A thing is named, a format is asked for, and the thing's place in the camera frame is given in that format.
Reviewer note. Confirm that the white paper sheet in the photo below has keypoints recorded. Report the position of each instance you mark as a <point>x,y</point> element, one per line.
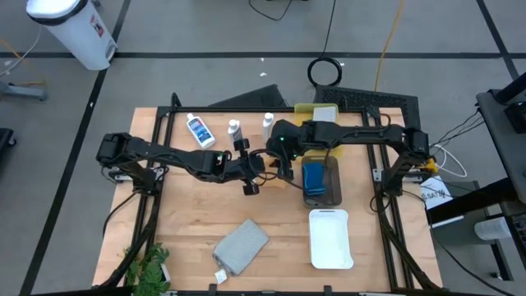
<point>435,193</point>

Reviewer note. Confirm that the white roll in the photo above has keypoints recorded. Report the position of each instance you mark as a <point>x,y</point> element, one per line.
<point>493,228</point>

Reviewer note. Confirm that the black frame bracket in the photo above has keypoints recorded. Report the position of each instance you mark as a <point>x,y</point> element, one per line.
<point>326,289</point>
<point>211,289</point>

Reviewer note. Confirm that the grey waffle-weave towel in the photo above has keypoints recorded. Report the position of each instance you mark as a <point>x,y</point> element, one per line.
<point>324,114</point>
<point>240,246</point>

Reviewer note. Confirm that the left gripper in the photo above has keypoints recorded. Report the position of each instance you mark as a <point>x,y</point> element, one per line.
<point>242,164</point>

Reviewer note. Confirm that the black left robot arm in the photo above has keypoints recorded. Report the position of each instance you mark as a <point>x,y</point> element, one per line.
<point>156,154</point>

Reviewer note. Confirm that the black aluminium rig frame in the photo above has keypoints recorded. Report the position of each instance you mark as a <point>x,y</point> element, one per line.
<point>246,109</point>

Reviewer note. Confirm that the green plant in white pot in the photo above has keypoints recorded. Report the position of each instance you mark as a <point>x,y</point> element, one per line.
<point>148,267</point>

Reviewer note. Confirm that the blue kitchen sponge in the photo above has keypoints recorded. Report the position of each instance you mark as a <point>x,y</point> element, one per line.
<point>314,178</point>

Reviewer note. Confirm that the black workstation desk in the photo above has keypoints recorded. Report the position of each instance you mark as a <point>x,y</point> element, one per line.
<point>503,135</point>

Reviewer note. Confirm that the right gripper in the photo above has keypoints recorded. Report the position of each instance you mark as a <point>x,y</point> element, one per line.
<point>287,164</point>

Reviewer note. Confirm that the black perforated panel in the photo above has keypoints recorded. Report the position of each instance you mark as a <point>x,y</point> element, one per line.
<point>370,100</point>

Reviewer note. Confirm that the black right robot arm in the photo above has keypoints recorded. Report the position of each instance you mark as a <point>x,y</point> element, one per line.
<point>361,133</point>

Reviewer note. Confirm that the grey translucent plastic bin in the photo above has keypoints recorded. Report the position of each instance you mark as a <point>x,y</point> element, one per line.
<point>335,185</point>

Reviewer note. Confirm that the white trash can black rim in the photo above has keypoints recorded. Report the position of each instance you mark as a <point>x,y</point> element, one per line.
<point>74,33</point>

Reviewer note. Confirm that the black flat panel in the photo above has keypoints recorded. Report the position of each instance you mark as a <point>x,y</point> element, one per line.
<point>252,98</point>

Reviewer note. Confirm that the white plastic bin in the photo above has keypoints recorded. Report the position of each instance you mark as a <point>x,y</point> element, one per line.
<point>330,238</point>

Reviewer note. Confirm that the grey floor stand base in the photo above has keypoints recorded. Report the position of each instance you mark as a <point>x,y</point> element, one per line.
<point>24,91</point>

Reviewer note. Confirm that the white bottle with blue label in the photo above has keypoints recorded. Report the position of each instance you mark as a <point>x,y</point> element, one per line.
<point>201,131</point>
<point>234,129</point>
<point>268,127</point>

